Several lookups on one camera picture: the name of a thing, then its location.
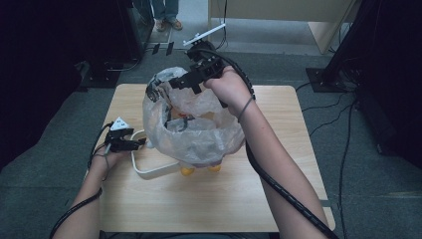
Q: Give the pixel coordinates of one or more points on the dark tape piece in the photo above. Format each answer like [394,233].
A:
[325,203]

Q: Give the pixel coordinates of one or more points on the person's right hand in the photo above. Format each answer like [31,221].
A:
[230,89]

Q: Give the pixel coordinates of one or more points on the person's left hand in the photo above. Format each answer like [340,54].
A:
[106,164]

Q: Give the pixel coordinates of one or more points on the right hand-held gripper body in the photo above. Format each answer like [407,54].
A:
[209,64]

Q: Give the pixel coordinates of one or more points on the white trash bin with face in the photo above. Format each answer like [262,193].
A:
[187,171]

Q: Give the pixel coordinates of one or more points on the beige wooden desk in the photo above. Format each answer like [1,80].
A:
[282,8]

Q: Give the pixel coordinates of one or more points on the black stand pole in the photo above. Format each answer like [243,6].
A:
[345,43]

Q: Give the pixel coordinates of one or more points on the black tape strip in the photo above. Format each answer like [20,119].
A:
[169,48]
[156,48]

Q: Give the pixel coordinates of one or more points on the black cabinet with glass door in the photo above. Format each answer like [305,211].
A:
[142,20]

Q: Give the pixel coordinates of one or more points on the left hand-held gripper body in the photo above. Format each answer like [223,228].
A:
[117,141]

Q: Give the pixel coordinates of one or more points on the black stand base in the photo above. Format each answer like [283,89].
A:
[99,79]
[315,81]

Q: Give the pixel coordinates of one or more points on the clear plastic bag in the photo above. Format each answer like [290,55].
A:
[199,146]

